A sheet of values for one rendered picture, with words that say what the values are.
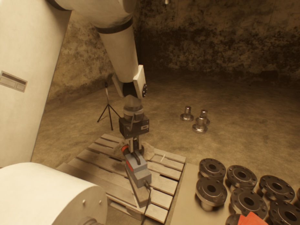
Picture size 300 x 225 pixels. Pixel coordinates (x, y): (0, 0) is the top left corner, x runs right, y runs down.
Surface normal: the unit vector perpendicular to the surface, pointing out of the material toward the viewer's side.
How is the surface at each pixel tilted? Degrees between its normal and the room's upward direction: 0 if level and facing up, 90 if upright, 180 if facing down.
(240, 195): 0
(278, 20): 90
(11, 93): 90
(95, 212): 90
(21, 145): 90
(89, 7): 146
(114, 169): 0
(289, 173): 0
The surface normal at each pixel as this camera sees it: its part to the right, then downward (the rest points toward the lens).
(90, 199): 0.96, 0.13
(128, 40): 0.77, 0.49
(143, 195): 0.01, -0.90
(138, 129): 0.49, 0.39
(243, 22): -0.40, 0.40
